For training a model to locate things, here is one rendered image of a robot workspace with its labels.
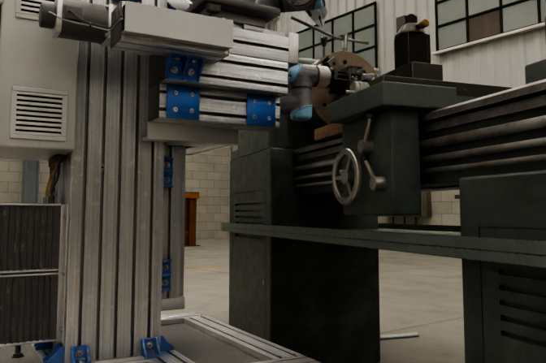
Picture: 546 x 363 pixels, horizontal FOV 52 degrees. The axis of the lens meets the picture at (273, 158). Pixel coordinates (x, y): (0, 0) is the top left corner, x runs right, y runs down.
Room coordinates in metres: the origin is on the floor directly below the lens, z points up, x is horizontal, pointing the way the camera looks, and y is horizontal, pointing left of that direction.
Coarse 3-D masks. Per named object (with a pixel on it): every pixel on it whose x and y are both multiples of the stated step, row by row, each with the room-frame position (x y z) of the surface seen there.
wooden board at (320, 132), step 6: (324, 126) 1.92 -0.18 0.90; (330, 126) 1.88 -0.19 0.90; (336, 126) 1.83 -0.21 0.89; (318, 132) 1.96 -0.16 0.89; (324, 132) 1.92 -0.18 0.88; (330, 132) 1.88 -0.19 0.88; (336, 132) 1.83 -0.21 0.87; (318, 138) 1.96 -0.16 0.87; (324, 138) 1.94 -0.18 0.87; (330, 138) 1.94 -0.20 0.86
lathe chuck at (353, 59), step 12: (348, 60) 2.15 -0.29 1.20; (360, 60) 2.17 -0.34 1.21; (372, 72) 2.19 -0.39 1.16; (312, 96) 2.10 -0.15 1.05; (324, 96) 2.11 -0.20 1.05; (336, 96) 2.13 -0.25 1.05; (312, 108) 2.12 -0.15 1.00; (324, 108) 2.11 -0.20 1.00; (312, 120) 2.18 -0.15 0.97; (324, 120) 2.11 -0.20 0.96
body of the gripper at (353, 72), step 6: (354, 66) 1.90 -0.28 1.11; (336, 72) 1.88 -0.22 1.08; (342, 72) 1.91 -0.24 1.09; (348, 72) 1.91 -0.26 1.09; (354, 72) 1.91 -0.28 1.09; (360, 72) 1.91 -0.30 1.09; (336, 78) 1.88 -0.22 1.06; (342, 78) 1.91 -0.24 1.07; (348, 78) 1.90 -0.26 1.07; (354, 78) 1.92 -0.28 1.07; (360, 78) 1.92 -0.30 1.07; (330, 84) 1.91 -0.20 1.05; (342, 84) 1.95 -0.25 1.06; (348, 84) 1.92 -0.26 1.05
